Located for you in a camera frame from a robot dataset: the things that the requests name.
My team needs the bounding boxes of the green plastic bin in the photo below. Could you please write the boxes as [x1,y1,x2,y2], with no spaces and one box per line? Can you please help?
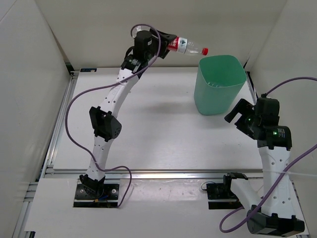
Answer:
[194,55,246,116]

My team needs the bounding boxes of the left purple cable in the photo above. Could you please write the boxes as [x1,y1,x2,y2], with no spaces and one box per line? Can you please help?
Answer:
[65,23,163,208]

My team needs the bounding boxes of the red label bottle red cap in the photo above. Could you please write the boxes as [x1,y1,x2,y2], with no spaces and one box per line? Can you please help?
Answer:
[167,36,209,56]

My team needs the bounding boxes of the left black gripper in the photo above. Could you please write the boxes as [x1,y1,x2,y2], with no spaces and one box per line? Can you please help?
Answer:
[145,28,177,61]

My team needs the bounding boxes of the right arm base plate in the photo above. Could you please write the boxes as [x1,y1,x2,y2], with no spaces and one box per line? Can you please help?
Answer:
[201,181,242,210]

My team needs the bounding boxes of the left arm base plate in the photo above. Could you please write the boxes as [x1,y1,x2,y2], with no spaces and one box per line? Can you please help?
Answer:
[73,179,120,208]

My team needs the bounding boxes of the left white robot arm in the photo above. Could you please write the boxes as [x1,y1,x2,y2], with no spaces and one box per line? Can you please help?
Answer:
[80,30,178,198]

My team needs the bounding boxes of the aluminium table frame rail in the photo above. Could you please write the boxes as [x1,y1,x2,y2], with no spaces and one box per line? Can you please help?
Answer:
[14,63,310,238]

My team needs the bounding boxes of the purple cable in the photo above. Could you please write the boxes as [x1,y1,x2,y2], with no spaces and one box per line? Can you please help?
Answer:
[65,23,163,208]
[219,76,317,233]

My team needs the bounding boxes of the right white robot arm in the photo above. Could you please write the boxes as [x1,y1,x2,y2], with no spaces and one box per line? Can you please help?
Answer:
[222,97,305,238]

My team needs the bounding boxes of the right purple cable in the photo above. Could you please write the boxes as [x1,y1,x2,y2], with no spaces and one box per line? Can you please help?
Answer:
[219,76,317,233]

